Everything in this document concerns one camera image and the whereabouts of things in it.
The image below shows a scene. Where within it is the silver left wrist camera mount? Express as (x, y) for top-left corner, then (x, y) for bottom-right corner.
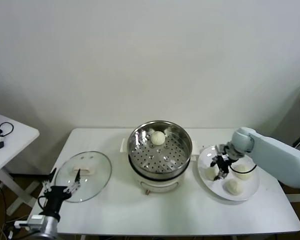
(14, 214), (46, 230)

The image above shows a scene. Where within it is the perforated steel steamer basket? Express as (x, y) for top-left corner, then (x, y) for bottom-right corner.
(126, 120), (193, 176)

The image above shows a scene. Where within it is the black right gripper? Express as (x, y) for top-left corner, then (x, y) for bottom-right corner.
(209, 152), (232, 181)

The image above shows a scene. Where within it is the white round plate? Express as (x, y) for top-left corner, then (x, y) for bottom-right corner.
(196, 145), (261, 202)

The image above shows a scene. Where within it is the white side table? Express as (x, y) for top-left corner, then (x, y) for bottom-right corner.
(0, 113), (41, 217)

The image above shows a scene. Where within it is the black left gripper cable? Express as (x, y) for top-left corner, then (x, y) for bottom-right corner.
(37, 196), (48, 213)

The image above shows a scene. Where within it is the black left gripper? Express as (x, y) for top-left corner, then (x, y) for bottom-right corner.
(38, 167), (81, 221)

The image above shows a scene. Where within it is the white electric cooker base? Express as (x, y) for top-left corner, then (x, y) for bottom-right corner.
(119, 138), (200, 196)

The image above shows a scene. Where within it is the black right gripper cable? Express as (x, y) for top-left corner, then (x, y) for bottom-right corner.
(228, 163), (257, 174)

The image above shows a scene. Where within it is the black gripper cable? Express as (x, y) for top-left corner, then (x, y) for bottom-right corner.
(37, 196), (48, 213)
(228, 163), (257, 174)

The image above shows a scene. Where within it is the glass lid with white handle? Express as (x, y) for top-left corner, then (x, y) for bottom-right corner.
(54, 150), (113, 203)

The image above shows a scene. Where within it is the white steamed baozi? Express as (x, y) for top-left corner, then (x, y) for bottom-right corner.
(233, 164), (253, 181)
(204, 166), (220, 182)
(224, 179), (244, 196)
(149, 131), (166, 146)

